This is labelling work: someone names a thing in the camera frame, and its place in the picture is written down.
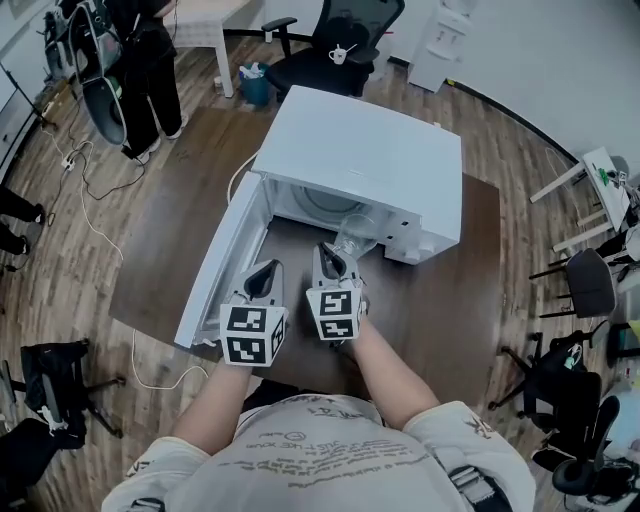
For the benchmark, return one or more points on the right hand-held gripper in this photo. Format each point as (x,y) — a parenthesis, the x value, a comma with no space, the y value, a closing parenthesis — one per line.
(334,310)

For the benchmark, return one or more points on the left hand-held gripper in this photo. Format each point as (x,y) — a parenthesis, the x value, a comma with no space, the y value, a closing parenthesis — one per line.
(250,330)

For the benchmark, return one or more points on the clear glass cup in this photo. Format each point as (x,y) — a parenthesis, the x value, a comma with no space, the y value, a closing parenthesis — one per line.
(356,235)

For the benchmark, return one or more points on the white microwave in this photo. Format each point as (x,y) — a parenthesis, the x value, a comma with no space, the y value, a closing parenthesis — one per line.
(360,145)

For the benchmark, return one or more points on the person's right forearm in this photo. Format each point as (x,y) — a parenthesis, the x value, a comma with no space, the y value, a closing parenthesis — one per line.
(390,380)

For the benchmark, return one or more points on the person's left forearm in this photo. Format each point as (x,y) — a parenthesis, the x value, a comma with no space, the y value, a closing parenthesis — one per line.
(215,405)

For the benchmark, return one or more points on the white printed shirt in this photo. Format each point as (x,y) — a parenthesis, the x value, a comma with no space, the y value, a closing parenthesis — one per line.
(325,465)

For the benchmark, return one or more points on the black chair with clothes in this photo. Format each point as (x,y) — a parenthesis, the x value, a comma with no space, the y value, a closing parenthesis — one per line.
(50,380)

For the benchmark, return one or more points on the teal waste bin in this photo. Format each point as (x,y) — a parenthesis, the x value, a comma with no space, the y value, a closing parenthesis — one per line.
(255,87)

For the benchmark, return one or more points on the black office chair with bag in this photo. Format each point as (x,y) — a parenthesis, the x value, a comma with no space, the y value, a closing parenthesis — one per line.
(565,380)

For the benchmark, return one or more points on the black mesh office chair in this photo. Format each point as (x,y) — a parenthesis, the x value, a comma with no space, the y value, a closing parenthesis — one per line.
(325,65)

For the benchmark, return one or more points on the white power strip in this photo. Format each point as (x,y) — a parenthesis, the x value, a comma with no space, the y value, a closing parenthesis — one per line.
(68,162)

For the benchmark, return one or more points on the white mug with spoon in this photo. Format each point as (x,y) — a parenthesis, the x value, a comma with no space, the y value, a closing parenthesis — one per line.
(339,55)

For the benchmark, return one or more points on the black padded chair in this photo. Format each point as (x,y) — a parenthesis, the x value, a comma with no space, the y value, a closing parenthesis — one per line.
(590,282)

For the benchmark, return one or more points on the grey black seat shell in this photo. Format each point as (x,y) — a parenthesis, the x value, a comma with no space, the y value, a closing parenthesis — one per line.
(102,100)

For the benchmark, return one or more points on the white water dispenser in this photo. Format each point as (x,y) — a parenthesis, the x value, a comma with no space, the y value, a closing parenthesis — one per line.
(440,45)

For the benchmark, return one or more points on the white table with clutter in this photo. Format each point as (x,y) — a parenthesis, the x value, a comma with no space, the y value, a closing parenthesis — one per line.
(607,190)

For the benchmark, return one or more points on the black headrest office chair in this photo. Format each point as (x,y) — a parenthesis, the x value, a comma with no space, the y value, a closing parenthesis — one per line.
(590,465)

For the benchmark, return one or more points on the white square table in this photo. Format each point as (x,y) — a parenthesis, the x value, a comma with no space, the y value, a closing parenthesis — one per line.
(200,25)

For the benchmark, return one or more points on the black tripod stand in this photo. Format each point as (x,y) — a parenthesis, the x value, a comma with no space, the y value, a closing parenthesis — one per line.
(25,97)

